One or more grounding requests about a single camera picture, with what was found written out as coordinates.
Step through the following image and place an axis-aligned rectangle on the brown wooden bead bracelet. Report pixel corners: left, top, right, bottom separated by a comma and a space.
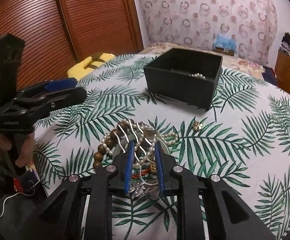
92, 121, 136, 170

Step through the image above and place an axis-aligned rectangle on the silver chain jewelry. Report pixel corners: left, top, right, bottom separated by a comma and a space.
129, 179, 160, 197

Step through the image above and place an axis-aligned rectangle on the white pearl necklace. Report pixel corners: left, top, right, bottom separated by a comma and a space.
102, 119, 179, 168

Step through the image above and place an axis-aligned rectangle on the pale green jade bangle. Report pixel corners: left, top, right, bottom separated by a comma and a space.
112, 134, 170, 158

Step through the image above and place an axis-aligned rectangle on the black square jewelry box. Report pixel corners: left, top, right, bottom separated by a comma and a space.
143, 58, 222, 110

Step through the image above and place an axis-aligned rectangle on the yellow plush pillow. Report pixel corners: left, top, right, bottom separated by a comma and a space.
67, 53, 116, 81

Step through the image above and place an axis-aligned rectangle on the brown louvered wardrobe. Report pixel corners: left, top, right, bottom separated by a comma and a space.
0, 0, 143, 88

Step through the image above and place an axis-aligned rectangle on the palm leaf print blanket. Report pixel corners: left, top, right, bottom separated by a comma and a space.
33, 54, 290, 239

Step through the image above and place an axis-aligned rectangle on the small gold earring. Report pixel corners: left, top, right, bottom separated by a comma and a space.
192, 121, 202, 132

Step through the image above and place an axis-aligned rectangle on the floral bed sheet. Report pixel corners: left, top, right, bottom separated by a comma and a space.
140, 42, 278, 86

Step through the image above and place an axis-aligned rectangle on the circle-patterned sheer curtain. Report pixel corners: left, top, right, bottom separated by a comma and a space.
140, 0, 277, 65

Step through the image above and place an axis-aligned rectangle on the red cord bracelet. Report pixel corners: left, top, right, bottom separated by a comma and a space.
131, 167, 158, 181

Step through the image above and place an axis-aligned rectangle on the white cable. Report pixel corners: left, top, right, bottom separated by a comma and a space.
0, 179, 41, 218

